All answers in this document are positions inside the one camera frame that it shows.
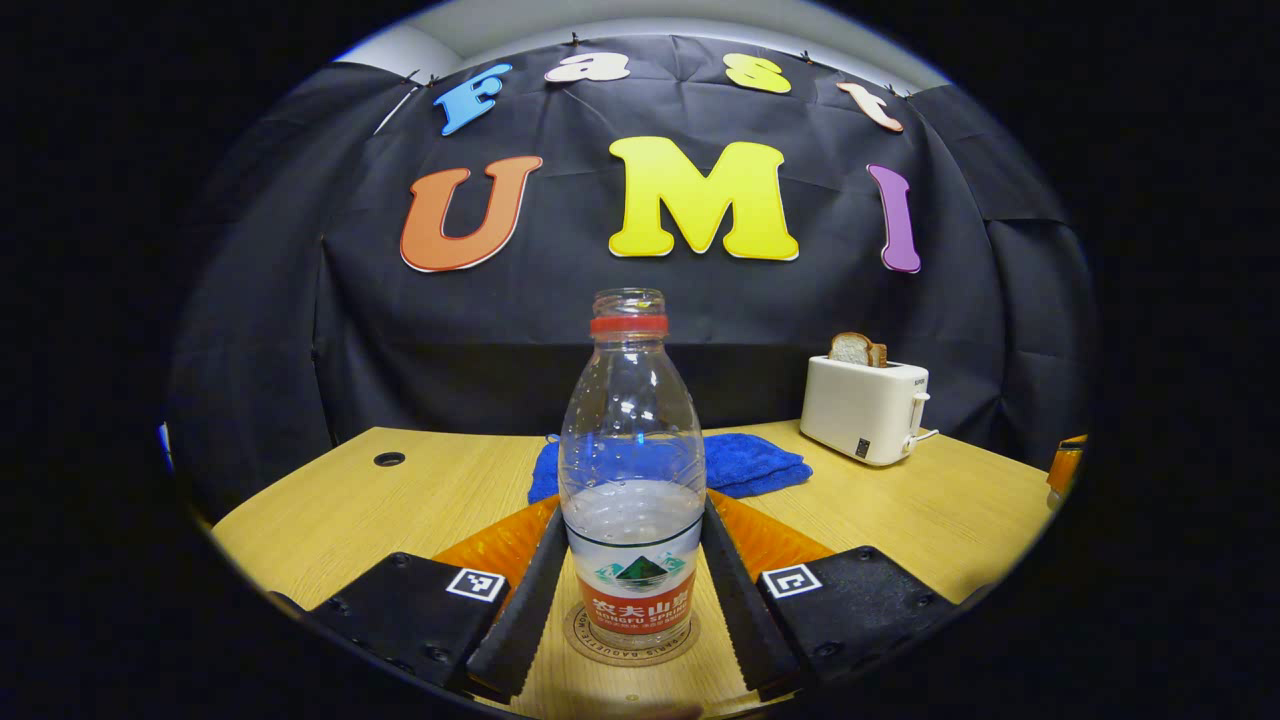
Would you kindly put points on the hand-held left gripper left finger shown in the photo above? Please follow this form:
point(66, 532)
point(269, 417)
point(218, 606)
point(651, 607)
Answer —
point(415, 605)

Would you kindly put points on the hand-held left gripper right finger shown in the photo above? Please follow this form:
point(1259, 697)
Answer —
point(850, 600)

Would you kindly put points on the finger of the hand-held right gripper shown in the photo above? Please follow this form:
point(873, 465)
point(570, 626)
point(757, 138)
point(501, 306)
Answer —
point(1064, 468)

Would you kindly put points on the round cork coaster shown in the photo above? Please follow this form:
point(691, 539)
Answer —
point(640, 657)

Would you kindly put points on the clear plastic water bottle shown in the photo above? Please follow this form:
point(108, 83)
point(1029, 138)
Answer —
point(632, 500)

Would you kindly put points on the blue folded towel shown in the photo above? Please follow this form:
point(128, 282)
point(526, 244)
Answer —
point(750, 465)

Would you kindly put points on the white toaster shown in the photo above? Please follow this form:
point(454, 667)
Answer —
point(860, 410)

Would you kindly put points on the bread slice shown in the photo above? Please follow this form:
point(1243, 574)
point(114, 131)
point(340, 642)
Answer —
point(855, 350)

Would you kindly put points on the black backdrop cloth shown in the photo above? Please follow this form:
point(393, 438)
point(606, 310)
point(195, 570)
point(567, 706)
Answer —
point(400, 340)

